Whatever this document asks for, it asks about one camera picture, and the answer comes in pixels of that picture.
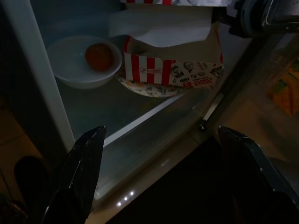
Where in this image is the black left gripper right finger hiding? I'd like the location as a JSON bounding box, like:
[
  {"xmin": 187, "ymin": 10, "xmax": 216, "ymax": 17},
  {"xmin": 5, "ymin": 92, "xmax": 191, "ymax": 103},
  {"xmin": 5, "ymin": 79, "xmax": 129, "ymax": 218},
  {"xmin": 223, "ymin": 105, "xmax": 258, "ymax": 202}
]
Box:
[{"xmin": 217, "ymin": 125, "xmax": 299, "ymax": 224}]

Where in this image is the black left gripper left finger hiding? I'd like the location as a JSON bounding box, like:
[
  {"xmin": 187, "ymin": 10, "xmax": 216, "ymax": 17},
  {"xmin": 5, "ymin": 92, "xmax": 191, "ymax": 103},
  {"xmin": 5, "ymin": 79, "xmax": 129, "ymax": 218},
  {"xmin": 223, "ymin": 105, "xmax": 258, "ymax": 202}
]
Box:
[{"xmin": 44, "ymin": 125, "xmax": 107, "ymax": 224}]

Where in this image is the red white striped KFC box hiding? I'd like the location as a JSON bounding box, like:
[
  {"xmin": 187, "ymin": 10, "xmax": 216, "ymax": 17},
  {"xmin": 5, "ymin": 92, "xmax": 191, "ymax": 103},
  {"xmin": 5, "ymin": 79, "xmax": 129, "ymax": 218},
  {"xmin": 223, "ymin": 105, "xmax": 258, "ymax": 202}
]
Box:
[{"xmin": 108, "ymin": 0, "xmax": 232, "ymax": 89}]

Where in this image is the glass fridge shelf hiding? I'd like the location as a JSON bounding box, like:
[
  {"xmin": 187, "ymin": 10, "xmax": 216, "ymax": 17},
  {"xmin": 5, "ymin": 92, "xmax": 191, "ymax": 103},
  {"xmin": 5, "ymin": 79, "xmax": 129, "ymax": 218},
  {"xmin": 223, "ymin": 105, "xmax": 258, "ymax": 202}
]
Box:
[{"xmin": 30, "ymin": 0, "xmax": 234, "ymax": 150}]

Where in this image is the fridge door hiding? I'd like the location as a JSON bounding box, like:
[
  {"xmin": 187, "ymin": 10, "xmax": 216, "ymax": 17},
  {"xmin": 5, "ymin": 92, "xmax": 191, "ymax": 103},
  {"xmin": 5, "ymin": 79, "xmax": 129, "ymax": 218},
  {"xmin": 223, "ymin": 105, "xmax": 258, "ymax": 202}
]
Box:
[{"xmin": 203, "ymin": 30, "xmax": 299, "ymax": 194}]

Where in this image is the yellow food packet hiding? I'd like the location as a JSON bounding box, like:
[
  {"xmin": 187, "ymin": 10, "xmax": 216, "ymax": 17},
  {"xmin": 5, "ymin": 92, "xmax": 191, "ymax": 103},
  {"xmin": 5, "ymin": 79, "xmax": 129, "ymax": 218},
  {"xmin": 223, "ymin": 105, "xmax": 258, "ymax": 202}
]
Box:
[{"xmin": 267, "ymin": 57, "xmax": 299, "ymax": 116}]

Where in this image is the white bowl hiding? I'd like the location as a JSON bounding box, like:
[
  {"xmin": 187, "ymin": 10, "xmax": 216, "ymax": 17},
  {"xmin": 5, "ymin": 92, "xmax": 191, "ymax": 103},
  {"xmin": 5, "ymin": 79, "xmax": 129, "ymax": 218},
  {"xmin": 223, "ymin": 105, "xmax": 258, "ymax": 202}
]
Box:
[{"xmin": 46, "ymin": 35, "xmax": 124, "ymax": 90}]

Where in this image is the floral patterned plate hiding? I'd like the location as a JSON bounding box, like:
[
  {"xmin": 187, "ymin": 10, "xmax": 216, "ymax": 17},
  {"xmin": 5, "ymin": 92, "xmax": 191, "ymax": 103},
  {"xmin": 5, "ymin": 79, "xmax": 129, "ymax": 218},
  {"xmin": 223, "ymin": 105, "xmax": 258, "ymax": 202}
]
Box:
[{"xmin": 117, "ymin": 75, "xmax": 185, "ymax": 98}]

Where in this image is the round brown food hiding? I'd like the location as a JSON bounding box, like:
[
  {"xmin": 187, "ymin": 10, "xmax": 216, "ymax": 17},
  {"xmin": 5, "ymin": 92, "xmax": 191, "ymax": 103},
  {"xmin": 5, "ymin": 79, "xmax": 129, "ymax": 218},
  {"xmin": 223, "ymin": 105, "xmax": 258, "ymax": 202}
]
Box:
[{"xmin": 84, "ymin": 42, "xmax": 114, "ymax": 72}]

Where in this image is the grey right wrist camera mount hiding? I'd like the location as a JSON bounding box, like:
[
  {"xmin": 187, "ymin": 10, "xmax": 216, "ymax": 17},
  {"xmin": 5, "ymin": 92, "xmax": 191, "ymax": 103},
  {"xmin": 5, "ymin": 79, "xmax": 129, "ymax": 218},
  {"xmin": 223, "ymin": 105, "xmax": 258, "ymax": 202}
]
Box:
[{"xmin": 242, "ymin": 0, "xmax": 299, "ymax": 38}]

